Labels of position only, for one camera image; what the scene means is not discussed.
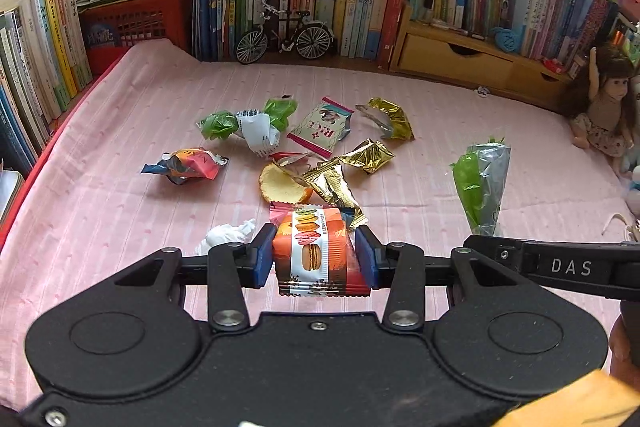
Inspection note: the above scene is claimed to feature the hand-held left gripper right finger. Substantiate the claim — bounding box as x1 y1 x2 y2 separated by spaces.
354 224 538 333

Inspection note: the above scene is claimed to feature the small gold wrapper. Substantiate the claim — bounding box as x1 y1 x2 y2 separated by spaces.
336 139 397 176

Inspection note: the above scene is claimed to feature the macaron print snack packet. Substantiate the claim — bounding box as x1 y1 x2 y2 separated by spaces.
269 202 374 299

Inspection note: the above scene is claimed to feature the green and silver packet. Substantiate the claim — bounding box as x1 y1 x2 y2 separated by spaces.
449 137 512 238

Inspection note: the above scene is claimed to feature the pink striped sheet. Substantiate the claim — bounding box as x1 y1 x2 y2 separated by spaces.
0 42 640 413

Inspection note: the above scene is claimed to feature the red box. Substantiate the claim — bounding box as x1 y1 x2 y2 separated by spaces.
0 56 127 253

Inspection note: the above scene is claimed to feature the blue plush toy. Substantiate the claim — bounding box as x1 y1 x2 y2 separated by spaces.
619 146 640 193

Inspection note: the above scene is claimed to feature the row of thin upright books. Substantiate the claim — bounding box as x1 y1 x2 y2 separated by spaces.
0 0 94 175

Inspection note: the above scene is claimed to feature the person's right forearm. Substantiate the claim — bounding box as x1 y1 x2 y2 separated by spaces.
607 316 640 379

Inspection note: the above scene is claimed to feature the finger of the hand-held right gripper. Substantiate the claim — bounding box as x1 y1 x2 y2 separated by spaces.
462 234 524 277

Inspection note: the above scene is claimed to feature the gold and silver wrapper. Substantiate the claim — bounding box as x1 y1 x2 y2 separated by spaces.
354 97 415 142

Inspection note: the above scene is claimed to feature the model bicycle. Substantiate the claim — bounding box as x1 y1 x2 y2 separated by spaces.
235 0 335 66

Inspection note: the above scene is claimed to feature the red torn wrapper strip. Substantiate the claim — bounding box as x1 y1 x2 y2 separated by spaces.
268 150 327 168

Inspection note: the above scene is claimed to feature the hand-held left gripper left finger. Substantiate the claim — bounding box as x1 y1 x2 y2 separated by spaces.
112 223 277 333

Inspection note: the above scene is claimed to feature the pink and green snack packet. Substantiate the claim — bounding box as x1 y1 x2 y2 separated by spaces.
287 96 355 158

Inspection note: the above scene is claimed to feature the red plastic crate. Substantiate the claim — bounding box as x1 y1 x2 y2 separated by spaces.
79 0 194 58

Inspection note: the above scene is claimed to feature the white tissue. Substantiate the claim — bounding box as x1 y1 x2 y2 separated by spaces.
194 219 259 256

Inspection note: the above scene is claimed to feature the orange peel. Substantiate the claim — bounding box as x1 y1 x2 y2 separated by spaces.
258 161 314 206

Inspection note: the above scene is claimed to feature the brown-haired doll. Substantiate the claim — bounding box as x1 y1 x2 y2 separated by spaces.
559 46 640 168

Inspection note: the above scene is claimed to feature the wooden drawer organizer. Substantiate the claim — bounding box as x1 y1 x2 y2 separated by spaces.
389 3 572 111

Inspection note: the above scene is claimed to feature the white cable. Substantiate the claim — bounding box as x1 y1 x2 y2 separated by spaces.
602 211 640 243

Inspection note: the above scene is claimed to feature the long gold wrapper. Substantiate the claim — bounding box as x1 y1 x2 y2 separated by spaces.
299 158 369 229

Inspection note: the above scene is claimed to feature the white and green wrapper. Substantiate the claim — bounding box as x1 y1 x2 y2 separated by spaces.
234 95 299 158

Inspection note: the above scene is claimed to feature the orange and blue wrapper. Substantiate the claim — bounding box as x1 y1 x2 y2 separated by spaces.
140 147 230 186

